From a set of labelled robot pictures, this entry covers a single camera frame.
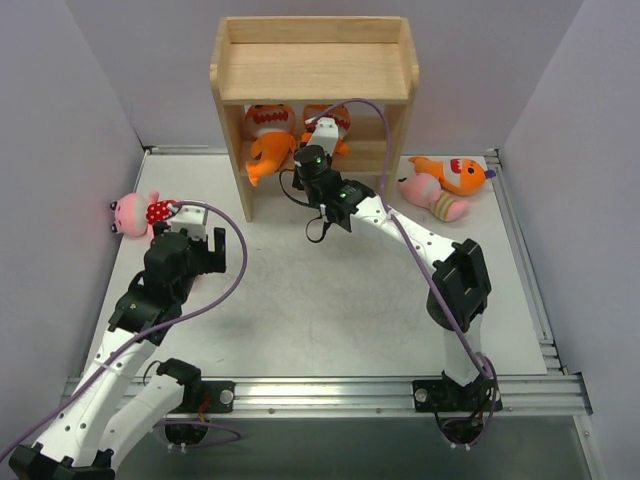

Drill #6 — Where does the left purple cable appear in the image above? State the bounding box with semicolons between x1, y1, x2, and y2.
0;199;249;456

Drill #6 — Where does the purple cable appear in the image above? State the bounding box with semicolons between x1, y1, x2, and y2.
0;199;249;456
304;98;501;446

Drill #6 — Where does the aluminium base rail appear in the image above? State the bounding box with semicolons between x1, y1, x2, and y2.
64;376;591;417

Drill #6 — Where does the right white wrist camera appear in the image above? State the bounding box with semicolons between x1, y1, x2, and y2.
301;117;340;155

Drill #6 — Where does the wooden three-tier shelf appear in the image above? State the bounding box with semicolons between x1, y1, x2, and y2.
210;16;420;220

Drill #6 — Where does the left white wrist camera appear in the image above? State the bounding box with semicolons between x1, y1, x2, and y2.
170;206;208;241

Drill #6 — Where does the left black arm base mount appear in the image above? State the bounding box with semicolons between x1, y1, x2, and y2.
156;358;236;414

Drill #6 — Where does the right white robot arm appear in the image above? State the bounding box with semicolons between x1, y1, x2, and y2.
294;145;494;409

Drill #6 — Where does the pink plush red polka-dot shirt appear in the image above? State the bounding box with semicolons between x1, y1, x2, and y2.
109;190;178;238

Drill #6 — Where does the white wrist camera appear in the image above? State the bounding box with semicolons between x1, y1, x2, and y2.
301;117;340;155
170;206;208;241

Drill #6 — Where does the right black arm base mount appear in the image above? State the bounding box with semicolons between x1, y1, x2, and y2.
412;376;496;414

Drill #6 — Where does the pink plush striped shirt right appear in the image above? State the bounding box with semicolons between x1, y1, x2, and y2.
396;173;470;223

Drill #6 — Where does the orange shark plush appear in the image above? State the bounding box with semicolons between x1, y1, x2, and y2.
244;104;296;187
409;156;496;196
300;104;351;156

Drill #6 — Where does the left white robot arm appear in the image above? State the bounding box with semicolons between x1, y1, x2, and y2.
8;221;226;479

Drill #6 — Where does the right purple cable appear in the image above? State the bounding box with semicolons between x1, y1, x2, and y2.
304;98;501;446

